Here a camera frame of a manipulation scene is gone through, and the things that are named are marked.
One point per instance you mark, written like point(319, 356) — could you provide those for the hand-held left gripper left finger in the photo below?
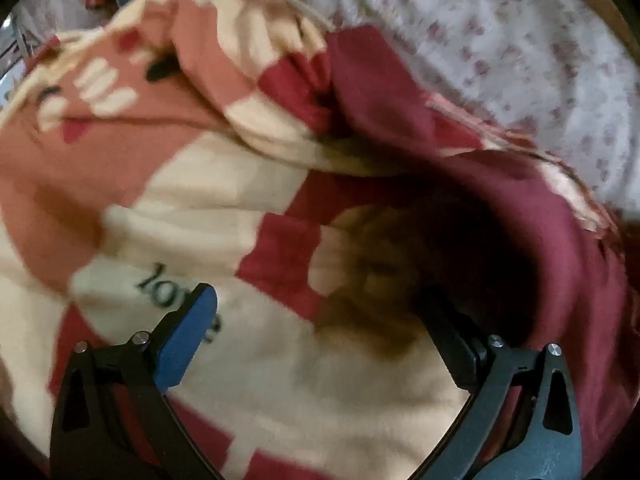
point(184, 341)

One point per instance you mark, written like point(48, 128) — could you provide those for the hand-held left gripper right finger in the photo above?
point(452, 345)

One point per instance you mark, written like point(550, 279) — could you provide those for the maroon garment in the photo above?
point(525, 210)

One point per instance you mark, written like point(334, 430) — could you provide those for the red and cream printed blanket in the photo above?
point(200, 185)

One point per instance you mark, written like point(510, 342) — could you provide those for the floral bed sheet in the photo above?
point(475, 35)

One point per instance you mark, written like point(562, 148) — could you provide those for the wooden bed frame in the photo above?
point(595, 5)

